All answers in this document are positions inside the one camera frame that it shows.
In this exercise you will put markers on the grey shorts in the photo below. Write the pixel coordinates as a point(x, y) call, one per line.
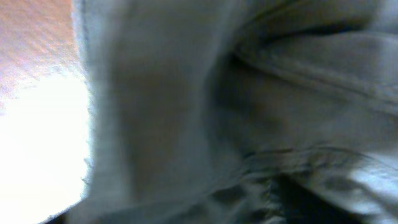
point(240, 111)

